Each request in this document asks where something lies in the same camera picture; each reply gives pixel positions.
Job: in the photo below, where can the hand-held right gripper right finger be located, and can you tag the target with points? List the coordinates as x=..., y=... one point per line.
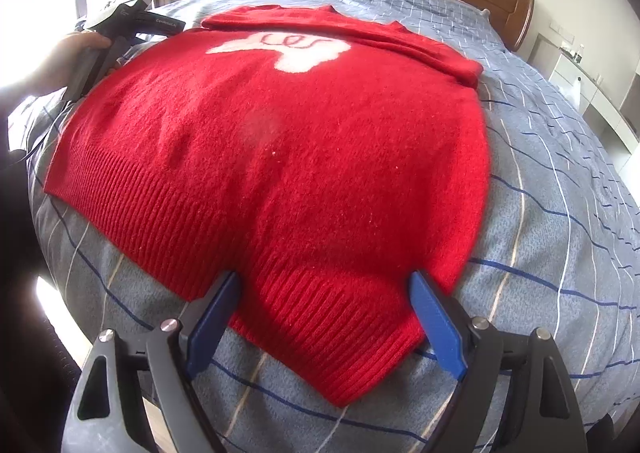
x=436, y=328

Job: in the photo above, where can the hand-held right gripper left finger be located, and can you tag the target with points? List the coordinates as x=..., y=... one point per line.
x=214, y=328

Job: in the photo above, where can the white built-in desk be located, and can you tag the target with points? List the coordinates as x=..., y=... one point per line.
x=595, y=78

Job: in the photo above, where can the person's left hand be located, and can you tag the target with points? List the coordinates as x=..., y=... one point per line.
x=57, y=65

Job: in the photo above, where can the red knit sweater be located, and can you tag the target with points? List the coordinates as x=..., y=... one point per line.
x=280, y=158

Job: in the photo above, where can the blue plaid duvet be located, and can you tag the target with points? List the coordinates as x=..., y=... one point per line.
x=545, y=233

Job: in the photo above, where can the white plastic bag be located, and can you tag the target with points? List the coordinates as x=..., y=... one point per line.
x=578, y=89

